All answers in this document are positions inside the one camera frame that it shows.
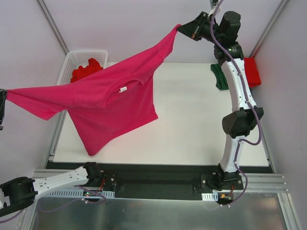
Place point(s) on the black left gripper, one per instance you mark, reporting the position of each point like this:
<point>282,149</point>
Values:
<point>2,104</point>

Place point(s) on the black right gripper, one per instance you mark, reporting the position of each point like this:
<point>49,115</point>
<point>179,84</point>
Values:
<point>196,28</point>

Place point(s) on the pink t shirt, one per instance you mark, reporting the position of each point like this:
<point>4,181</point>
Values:
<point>105,104</point>

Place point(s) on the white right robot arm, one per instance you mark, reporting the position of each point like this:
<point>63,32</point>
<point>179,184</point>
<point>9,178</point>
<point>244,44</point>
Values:
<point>245,115</point>

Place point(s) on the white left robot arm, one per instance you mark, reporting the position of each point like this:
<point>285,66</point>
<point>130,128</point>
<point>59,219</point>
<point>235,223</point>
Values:
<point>23,191</point>

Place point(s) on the folded green t shirt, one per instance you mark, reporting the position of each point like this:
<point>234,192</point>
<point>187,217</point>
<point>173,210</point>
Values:
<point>221,82</point>

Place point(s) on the white perforated plastic basket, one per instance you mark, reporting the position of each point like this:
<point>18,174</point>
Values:
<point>74,59</point>

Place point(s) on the folded red t shirt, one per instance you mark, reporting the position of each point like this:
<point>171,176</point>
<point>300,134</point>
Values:
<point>252,73</point>

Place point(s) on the red t shirt in basket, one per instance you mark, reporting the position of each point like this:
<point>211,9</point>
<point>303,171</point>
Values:
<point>83,72</point>

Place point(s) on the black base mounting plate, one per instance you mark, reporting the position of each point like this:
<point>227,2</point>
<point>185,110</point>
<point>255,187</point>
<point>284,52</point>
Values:
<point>164,182</point>

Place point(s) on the left aluminium frame post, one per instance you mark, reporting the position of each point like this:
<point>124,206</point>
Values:
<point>52,24</point>

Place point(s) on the left aluminium rail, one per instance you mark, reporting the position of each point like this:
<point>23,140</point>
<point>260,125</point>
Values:
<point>45,175</point>

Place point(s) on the aluminium rail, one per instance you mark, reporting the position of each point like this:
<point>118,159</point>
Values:
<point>267,183</point>
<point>45,175</point>

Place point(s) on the left white cable duct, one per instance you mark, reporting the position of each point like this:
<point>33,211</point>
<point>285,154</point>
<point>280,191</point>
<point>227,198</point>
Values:
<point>79,193</point>

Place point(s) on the white cable duct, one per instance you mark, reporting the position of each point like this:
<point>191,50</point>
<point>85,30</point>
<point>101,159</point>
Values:
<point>209,196</point>
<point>79,193</point>

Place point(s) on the right white cable duct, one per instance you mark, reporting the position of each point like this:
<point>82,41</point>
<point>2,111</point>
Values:
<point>209,196</point>

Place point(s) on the right aluminium rail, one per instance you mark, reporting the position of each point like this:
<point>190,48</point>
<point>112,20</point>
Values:
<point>267,183</point>

